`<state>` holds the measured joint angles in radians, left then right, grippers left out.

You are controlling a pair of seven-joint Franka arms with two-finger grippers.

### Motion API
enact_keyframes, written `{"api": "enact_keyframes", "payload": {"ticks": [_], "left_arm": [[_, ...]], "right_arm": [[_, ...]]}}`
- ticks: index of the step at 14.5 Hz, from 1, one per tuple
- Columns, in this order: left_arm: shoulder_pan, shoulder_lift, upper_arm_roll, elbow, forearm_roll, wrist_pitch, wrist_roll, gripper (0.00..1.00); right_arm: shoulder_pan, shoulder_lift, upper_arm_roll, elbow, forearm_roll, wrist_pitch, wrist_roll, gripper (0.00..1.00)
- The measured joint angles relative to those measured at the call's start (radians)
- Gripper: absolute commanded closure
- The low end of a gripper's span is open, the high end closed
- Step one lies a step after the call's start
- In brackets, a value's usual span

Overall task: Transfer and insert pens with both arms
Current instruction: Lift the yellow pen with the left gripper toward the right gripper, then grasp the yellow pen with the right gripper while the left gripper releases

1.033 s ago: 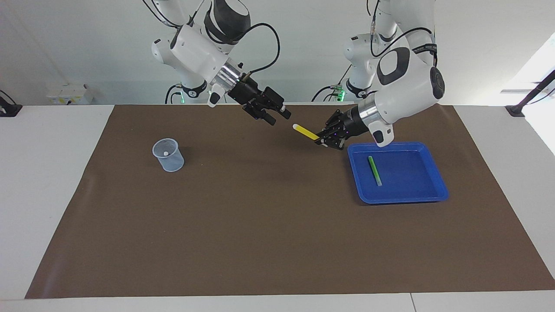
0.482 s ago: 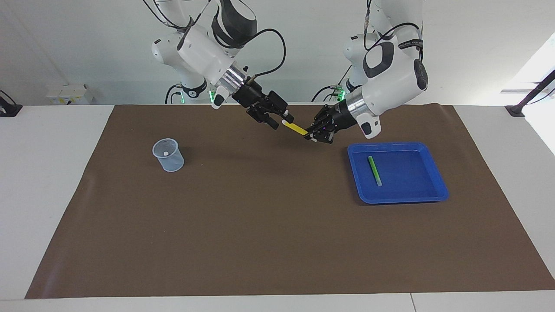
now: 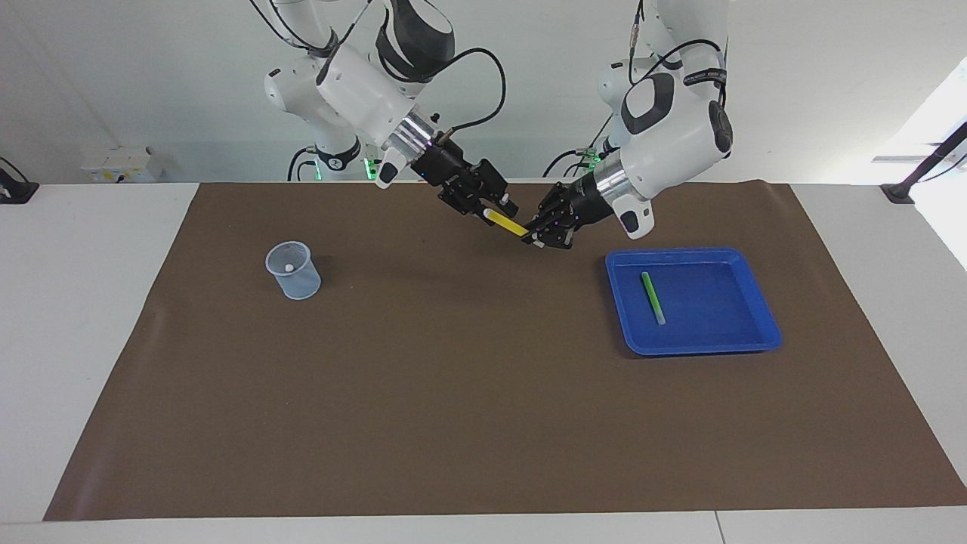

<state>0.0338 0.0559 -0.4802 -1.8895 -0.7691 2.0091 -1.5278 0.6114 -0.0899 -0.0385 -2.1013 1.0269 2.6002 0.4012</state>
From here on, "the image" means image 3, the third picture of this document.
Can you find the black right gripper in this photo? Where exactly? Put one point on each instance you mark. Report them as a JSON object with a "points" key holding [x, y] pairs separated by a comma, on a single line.
{"points": [[464, 177]]}

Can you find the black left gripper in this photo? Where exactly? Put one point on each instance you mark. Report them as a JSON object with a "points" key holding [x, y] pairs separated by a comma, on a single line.
{"points": [[578, 204]]}

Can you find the yellow pen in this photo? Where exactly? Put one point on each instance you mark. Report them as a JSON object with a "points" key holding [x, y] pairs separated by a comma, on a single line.
{"points": [[506, 223]]}

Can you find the green pen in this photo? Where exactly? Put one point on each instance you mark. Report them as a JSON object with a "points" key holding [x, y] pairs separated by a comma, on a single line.
{"points": [[652, 297]]}

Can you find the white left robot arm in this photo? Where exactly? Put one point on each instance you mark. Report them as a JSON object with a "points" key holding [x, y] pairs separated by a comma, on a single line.
{"points": [[672, 128]]}

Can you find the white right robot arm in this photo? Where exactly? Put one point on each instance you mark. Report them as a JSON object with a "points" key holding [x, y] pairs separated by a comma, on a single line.
{"points": [[363, 91]]}

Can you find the blue plastic tray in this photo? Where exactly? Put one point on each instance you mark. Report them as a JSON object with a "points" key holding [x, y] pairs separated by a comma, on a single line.
{"points": [[695, 336]]}

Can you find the brown table mat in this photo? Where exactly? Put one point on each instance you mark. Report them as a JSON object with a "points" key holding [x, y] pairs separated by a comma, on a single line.
{"points": [[468, 408]]}

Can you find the clear plastic cup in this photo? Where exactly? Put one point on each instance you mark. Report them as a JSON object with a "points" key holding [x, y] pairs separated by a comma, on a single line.
{"points": [[298, 281]]}

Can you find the black clamp with long rod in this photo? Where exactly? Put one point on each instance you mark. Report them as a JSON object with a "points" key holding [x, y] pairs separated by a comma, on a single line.
{"points": [[899, 190]]}

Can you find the black table clamp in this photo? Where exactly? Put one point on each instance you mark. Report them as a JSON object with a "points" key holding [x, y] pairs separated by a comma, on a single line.
{"points": [[15, 189]]}

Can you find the white wall box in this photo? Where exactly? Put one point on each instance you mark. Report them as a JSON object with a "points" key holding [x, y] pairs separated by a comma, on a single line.
{"points": [[121, 165]]}

